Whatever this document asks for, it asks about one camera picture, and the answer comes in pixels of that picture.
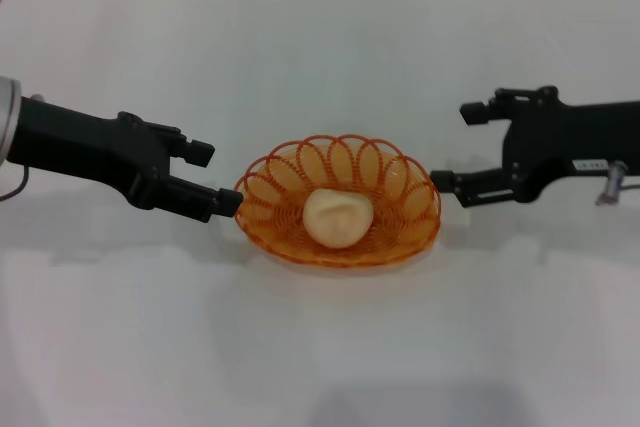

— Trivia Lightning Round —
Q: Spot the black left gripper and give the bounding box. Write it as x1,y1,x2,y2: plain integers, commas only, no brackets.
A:
7,95,245,223

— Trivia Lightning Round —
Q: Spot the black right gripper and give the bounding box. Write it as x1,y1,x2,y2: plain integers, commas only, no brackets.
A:
429,86,640,209

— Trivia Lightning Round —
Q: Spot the orange wire basket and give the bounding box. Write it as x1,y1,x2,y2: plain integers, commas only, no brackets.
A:
233,134,442,269

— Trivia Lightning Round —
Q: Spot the pale round steamed bun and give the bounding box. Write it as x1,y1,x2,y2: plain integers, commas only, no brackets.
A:
302,186,375,250

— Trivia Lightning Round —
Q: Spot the right arm metal cable connector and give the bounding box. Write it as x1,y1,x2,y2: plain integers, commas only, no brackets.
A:
594,160,629,207

